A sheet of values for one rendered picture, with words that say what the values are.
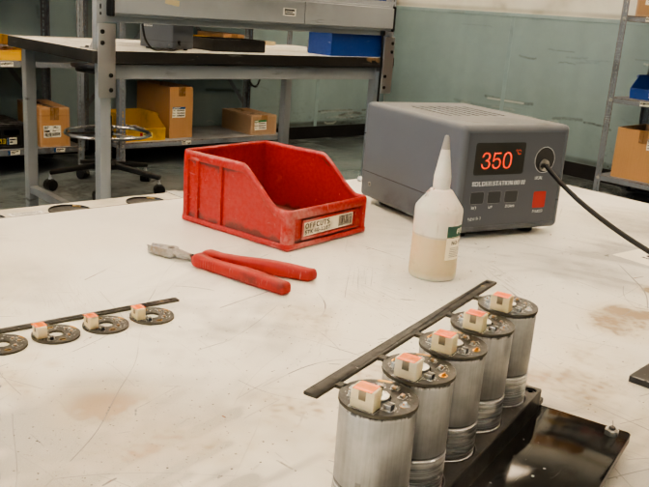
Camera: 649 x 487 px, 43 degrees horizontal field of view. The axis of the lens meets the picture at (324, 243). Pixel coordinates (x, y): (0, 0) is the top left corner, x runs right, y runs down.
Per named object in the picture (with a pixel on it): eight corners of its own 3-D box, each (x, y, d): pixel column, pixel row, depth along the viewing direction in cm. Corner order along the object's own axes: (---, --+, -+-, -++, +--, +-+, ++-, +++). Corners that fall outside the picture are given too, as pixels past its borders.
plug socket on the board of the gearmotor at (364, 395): (384, 405, 25) (386, 385, 25) (371, 415, 24) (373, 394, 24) (361, 396, 25) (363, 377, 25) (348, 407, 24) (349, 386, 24)
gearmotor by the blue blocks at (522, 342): (528, 410, 36) (546, 301, 35) (509, 431, 34) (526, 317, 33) (477, 393, 37) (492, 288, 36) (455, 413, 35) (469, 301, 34)
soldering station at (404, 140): (556, 233, 73) (573, 125, 70) (452, 243, 67) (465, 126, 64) (453, 195, 85) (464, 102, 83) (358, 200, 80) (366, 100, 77)
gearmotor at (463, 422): (480, 463, 32) (497, 339, 30) (454, 491, 30) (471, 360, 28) (423, 442, 33) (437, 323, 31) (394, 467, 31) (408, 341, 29)
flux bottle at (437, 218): (464, 281, 57) (481, 139, 55) (420, 283, 56) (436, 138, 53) (441, 266, 60) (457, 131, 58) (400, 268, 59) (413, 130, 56)
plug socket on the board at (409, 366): (425, 375, 27) (427, 356, 27) (413, 383, 26) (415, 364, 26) (404, 367, 27) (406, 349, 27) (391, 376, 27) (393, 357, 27)
